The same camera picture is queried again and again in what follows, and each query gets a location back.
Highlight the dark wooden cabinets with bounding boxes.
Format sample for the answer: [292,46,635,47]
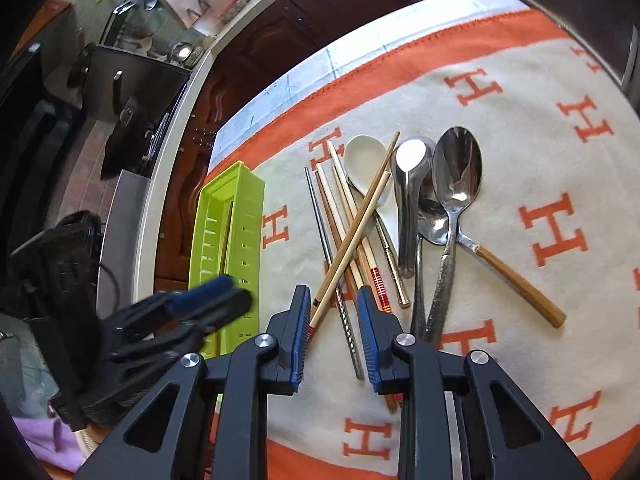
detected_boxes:
[152,0,501,293]

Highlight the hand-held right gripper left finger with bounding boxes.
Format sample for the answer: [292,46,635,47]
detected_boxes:
[75,284,312,480]

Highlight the orange beige printed blanket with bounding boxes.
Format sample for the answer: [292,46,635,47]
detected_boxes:
[202,7,640,480]

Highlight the small spoon copper handle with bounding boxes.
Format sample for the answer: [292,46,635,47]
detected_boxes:
[372,207,412,309]

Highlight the purple cloth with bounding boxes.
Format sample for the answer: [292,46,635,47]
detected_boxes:
[12,412,83,473]

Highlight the white kitchen countertop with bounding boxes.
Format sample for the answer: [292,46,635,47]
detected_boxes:
[132,0,361,306]

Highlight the white ceramic spoon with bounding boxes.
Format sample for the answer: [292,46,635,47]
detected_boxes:
[344,134,401,261]

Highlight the wooden handle spoon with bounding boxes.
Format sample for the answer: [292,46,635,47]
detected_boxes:
[416,198,568,331]

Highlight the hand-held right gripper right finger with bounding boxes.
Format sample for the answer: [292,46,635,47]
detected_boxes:
[356,285,593,480]

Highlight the steel soup spoon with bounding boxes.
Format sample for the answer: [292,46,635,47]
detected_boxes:
[390,136,438,280]

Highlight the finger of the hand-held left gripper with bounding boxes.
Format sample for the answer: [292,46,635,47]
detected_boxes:
[102,275,237,341]
[112,290,255,361]

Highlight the pale blue table cover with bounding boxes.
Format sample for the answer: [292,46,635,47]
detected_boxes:
[210,0,533,161]

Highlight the large steel spoon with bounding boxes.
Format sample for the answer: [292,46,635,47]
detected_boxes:
[422,126,484,348]

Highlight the pile of wooden chopsticks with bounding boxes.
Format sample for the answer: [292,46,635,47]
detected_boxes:
[308,131,407,411]

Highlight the grey glass door cabinet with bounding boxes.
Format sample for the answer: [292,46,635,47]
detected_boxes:
[495,0,640,91]

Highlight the green plastic utensil tray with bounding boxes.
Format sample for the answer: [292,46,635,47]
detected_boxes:
[187,160,266,358]

